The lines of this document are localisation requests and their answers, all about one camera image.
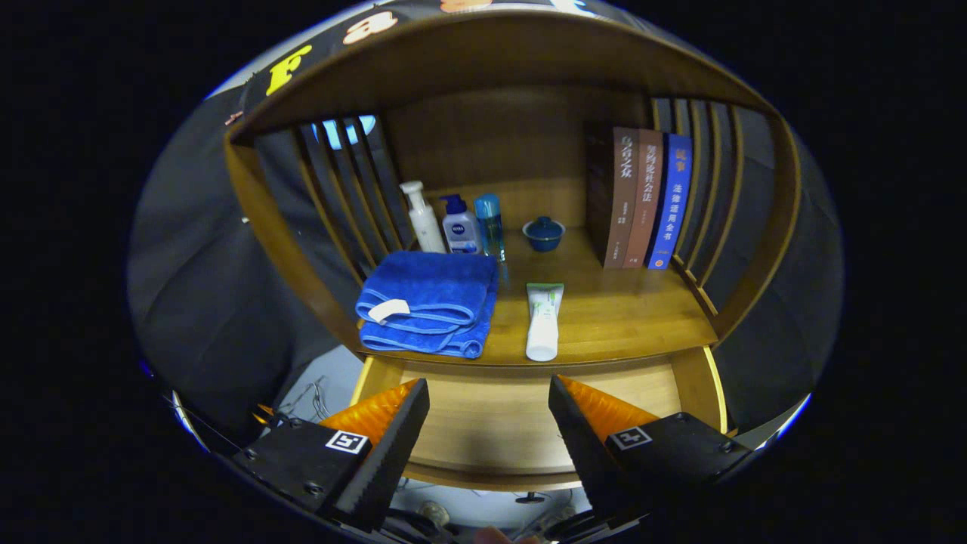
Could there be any white tube with green print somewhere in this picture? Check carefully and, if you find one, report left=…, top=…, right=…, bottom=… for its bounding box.
left=525, top=282, right=565, bottom=362

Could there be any blue folded towel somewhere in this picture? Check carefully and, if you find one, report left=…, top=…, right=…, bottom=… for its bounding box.
left=355, top=251, right=499, bottom=359

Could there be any white bottle with blue pump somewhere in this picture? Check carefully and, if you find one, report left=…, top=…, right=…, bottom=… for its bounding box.
left=440, top=194, right=483, bottom=255

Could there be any wooden countertop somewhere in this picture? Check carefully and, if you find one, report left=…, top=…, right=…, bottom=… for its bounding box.
left=355, top=227, right=718, bottom=369

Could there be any wooden drawer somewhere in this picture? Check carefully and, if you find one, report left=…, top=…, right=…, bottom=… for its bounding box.
left=349, top=346, right=730, bottom=503

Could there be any dark brown book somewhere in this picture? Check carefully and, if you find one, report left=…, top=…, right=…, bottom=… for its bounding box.
left=585, top=125, right=643, bottom=269

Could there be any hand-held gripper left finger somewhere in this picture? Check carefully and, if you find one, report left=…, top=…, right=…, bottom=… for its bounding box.
left=233, top=378, right=431, bottom=532

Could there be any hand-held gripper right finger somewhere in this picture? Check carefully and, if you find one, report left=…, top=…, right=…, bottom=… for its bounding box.
left=548, top=374, right=756, bottom=530

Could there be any wooden cabinet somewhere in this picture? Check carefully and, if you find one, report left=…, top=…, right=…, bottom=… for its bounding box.
left=224, top=8, right=802, bottom=371

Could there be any reddish brown book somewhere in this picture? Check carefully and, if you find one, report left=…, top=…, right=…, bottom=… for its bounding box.
left=623, top=128, right=666, bottom=269

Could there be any dark blue lidded cup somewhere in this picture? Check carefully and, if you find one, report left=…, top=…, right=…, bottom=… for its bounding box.
left=522, top=216, right=565, bottom=252

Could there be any slim teal bottle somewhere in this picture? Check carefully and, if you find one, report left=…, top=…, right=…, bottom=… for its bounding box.
left=474, top=193, right=506, bottom=261

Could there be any black backdrop cloth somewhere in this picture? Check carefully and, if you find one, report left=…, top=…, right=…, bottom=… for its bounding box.
left=128, top=0, right=843, bottom=454

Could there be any blue book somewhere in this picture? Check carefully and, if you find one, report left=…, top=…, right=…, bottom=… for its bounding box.
left=647, top=134, right=694, bottom=270

